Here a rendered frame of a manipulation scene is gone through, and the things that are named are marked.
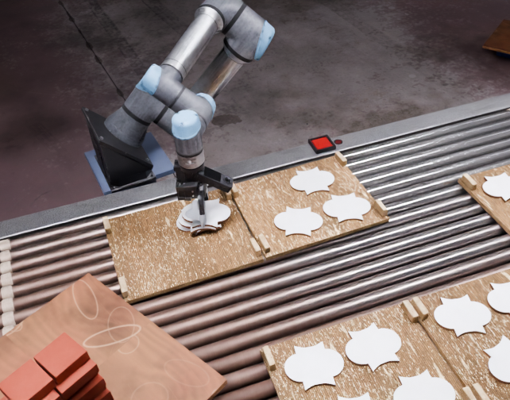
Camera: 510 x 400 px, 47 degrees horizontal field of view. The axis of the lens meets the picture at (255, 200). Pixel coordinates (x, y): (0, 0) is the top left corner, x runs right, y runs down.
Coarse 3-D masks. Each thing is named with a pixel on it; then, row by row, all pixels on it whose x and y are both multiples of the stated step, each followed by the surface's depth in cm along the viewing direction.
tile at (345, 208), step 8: (336, 200) 186; (344, 200) 186; (352, 200) 186; (360, 200) 185; (328, 208) 183; (336, 208) 183; (344, 208) 183; (352, 208) 183; (360, 208) 183; (368, 208) 183; (328, 216) 182; (336, 216) 181; (344, 216) 180; (352, 216) 180; (360, 216) 180
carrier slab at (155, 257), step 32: (128, 224) 183; (160, 224) 183; (224, 224) 181; (128, 256) 173; (160, 256) 172; (192, 256) 172; (224, 256) 171; (256, 256) 171; (128, 288) 164; (160, 288) 163
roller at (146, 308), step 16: (464, 208) 184; (480, 208) 184; (416, 224) 180; (432, 224) 181; (448, 224) 183; (352, 240) 176; (368, 240) 176; (384, 240) 177; (304, 256) 172; (320, 256) 172; (336, 256) 174; (256, 272) 168; (272, 272) 169; (288, 272) 171; (192, 288) 165; (208, 288) 165; (224, 288) 166; (144, 304) 161; (160, 304) 162; (176, 304) 163
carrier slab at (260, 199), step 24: (312, 168) 200; (336, 168) 199; (240, 192) 192; (264, 192) 192; (288, 192) 191; (336, 192) 190; (360, 192) 190; (264, 216) 183; (384, 216) 181; (288, 240) 175; (312, 240) 174
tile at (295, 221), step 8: (288, 208) 184; (280, 216) 182; (288, 216) 182; (296, 216) 181; (304, 216) 181; (312, 216) 181; (320, 216) 181; (280, 224) 179; (288, 224) 179; (296, 224) 179; (304, 224) 179; (312, 224) 178; (320, 224) 178; (288, 232) 176; (296, 232) 176; (304, 232) 176
